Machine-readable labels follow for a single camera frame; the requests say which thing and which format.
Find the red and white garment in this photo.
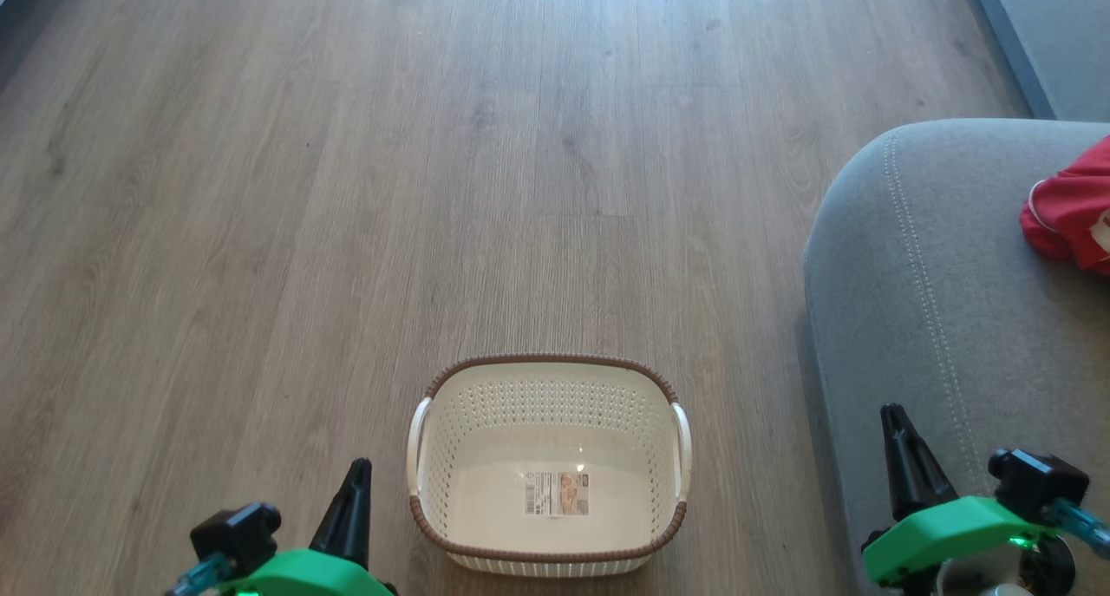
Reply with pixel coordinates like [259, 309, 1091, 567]
[1019, 134, 1110, 278]

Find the white basket with brown rim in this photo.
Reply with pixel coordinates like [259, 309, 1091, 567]
[406, 354, 693, 577]

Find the printed basket label sticker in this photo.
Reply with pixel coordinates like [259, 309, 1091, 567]
[523, 470, 591, 518]

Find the black right cable, teal plug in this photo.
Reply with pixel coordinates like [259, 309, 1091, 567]
[1045, 498, 1110, 560]

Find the grey fabric sofa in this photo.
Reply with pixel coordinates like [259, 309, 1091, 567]
[802, 119, 1110, 596]

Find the black cable, teal plug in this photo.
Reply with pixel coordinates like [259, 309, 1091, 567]
[168, 551, 237, 596]
[1045, 498, 1110, 560]

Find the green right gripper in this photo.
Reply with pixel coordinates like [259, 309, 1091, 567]
[863, 403, 1059, 588]

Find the black left cable, teal plug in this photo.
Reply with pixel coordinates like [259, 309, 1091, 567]
[168, 551, 237, 596]

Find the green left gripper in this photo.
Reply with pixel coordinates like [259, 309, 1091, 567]
[217, 458, 395, 596]

